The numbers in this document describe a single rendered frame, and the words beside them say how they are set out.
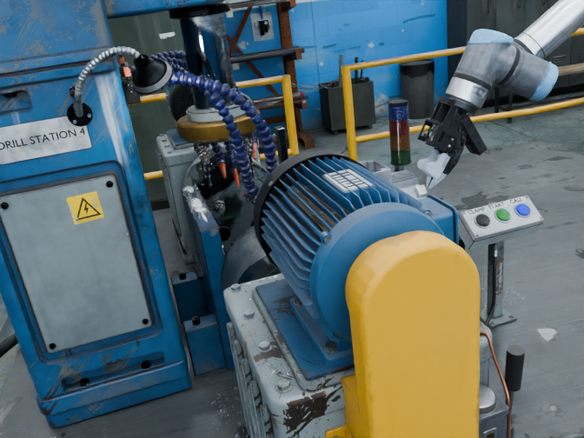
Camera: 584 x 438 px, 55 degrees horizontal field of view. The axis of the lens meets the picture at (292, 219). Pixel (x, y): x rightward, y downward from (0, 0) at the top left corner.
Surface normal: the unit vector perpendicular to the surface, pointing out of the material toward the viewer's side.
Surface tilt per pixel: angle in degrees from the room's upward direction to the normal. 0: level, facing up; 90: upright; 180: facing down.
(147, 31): 90
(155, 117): 90
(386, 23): 90
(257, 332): 0
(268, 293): 0
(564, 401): 0
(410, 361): 90
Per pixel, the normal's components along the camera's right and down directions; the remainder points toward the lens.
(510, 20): -0.07, 0.40
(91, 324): 0.30, 0.33
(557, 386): -0.12, -0.92
